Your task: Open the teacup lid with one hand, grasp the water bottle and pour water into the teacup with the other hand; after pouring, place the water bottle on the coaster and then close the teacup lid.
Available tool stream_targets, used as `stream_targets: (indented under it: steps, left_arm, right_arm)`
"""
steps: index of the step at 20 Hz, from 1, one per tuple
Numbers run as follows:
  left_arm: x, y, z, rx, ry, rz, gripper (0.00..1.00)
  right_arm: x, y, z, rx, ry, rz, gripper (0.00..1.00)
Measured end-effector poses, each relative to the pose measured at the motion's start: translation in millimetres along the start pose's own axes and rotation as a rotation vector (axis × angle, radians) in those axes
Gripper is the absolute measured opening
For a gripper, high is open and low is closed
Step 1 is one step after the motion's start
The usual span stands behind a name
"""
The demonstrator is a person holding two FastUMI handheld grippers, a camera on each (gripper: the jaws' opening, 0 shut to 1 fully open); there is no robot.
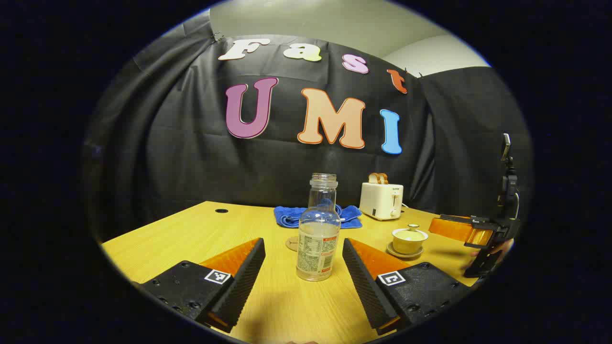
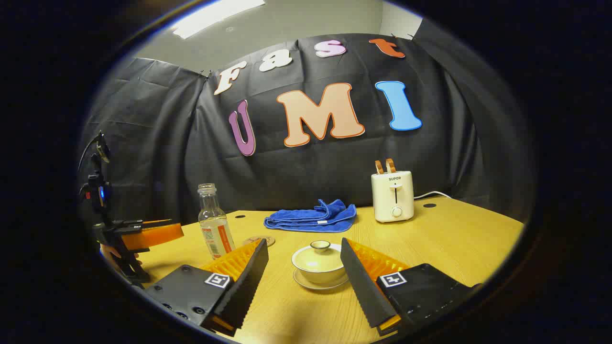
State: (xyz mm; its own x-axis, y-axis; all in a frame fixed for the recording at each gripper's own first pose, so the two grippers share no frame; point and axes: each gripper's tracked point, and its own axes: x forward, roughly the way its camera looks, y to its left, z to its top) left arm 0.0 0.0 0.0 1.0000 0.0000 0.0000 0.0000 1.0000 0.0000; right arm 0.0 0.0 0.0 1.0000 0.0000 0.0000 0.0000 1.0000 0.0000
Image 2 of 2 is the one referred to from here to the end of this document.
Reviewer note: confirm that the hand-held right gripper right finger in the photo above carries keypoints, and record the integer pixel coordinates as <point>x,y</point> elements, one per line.
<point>363,286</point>

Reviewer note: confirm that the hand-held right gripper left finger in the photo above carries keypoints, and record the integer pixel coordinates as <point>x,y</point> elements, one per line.
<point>248,282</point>

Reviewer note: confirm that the black backdrop cloth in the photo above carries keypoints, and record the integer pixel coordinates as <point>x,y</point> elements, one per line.
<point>311,167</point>

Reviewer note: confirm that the round wooden coaster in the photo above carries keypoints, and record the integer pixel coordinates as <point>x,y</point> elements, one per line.
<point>265,240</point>

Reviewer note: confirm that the cream ceramic teacup lid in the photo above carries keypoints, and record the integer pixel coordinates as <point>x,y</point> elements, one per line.
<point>318,257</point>

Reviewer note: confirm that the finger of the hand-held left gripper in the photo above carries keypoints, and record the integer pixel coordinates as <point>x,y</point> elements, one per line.
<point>153,222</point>
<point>158,235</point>

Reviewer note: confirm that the clear plastic water bottle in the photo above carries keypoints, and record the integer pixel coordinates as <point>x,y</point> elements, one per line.
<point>215,229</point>

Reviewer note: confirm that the blue folded towel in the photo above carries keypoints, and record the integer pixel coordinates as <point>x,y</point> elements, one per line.
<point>311,219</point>

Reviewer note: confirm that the brown toast slice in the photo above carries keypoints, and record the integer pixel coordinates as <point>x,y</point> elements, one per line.
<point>379,167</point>
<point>391,165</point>

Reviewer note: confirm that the cream toaster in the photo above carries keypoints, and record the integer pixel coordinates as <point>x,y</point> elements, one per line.
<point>393,198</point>

